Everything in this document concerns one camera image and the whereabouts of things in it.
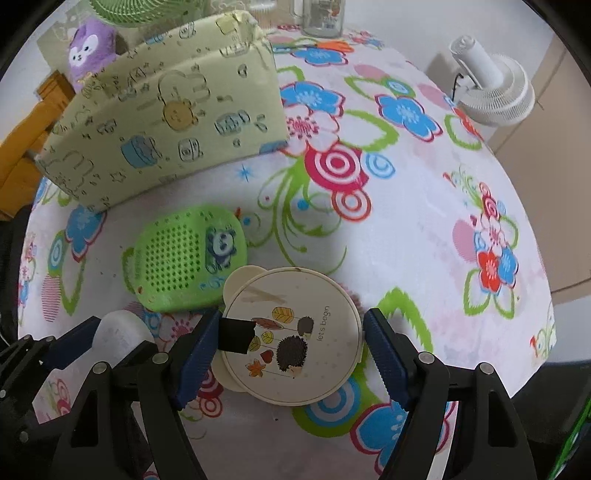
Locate white oval mouse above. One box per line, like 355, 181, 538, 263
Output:
92, 310, 154, 366

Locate green perforated panda case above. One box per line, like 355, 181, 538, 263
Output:
130, 204, 247, 313

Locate round beige hedgehog mirror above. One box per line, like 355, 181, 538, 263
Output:
211, 266, 363, 407

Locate wooden chair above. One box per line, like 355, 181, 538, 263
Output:
0, 71, 75, 221

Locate floral tablecloth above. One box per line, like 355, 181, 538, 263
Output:
18, 28, 556, 394

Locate yellow patterned cardboard box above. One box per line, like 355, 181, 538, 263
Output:
37, 10, 287, 212

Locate purple plush bunny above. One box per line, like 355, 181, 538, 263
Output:
67, 17, 117, 93

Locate patterned paper backdrop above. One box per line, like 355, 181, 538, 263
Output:
37, 17, 79, 74

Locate white clip fan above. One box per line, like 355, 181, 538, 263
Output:
450, 35, 536, 127

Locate green desk fan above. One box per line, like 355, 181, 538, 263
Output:
88, 0, 205, 27

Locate cotton swab container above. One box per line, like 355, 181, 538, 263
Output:
249, 0, 277, 20

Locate glass mason jar mug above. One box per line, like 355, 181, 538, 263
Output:
295, 0, 346, 39

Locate orange handled scissors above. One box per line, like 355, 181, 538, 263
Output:
308, 40, 355, 54

